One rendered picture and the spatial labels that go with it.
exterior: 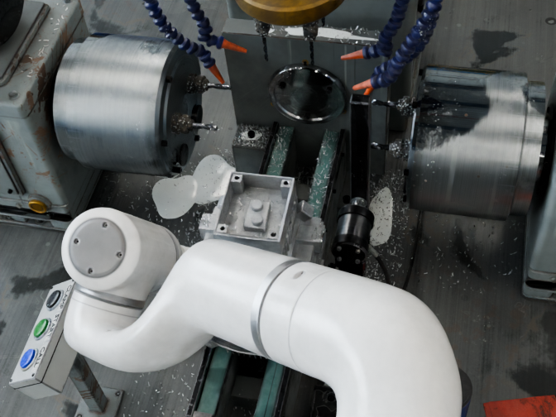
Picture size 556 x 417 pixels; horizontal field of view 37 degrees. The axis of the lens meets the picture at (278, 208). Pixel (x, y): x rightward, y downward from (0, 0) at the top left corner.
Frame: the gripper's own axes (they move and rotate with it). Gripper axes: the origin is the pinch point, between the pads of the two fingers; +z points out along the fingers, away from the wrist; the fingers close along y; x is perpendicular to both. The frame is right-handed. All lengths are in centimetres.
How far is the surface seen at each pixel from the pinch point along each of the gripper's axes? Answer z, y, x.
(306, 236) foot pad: 16.1, 13.3, 7.7
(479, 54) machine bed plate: 77, 37, 59
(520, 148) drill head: 20, 44, 26
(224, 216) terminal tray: 10.9, 1.4, 8.7
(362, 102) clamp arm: 7.2, 20.0, 27.3
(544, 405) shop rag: 35, 54, -13
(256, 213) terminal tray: 11.3, 6.0, 9.8
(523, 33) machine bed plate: 81, 46, 66
